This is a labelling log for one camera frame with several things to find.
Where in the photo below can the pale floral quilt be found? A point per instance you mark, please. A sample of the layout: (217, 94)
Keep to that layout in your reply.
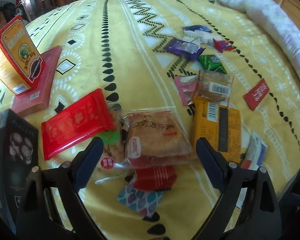
(265, 10)

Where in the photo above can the red pastry packet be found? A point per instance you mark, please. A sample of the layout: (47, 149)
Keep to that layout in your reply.
(75, 123)

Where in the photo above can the red striped sachet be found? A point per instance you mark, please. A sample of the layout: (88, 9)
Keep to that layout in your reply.
(155, 178)

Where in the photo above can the red orange carton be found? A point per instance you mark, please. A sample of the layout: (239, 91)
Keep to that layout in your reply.
(15, 52)

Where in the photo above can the yellow patterned blanket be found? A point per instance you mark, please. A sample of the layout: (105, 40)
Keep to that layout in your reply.
(130, 55)

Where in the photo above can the white blue sachet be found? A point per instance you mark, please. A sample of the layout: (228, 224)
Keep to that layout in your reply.
(256, 150)

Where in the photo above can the clear pastry packet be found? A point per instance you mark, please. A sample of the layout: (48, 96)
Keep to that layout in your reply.
(157, 135)

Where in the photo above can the orange snack packet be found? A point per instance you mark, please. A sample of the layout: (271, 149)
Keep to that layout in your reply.
(215, 127)

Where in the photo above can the red blue candy packet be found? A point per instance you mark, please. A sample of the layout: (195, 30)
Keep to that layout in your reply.
(222, 45)

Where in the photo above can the scale-pattern sachet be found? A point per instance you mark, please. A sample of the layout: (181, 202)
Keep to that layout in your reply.
(140, 198)

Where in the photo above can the black product box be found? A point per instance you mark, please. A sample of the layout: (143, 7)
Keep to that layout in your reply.
(20, 155)

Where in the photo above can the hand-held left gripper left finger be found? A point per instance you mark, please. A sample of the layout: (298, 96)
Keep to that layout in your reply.
(88, 163)

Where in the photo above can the purple snack packet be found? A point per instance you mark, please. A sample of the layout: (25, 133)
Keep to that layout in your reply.
(182, 47)

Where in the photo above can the clear packet with red label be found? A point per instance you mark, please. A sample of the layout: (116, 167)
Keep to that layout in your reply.
(111, 146)

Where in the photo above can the clear brown cake packet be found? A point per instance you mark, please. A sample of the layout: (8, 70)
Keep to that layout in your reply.
(215, 85)

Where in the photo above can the pink sachet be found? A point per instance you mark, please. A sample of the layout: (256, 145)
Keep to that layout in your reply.
(186, 88)

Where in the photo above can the long red sachet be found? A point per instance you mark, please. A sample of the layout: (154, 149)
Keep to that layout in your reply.
(256, 95)

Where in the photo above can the small white blue packet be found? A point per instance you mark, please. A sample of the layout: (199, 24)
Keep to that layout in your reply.
(197, 33)

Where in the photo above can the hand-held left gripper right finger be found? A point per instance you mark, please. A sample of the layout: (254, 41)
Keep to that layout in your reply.
(210, 163)

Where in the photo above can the flat red box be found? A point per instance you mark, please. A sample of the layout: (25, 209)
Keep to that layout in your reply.
(43, 80)

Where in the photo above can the black bag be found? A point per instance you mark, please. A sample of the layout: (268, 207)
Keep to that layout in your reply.
(7, 10)

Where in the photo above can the green snack packet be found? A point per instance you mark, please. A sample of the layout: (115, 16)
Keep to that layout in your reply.
(212, 63)

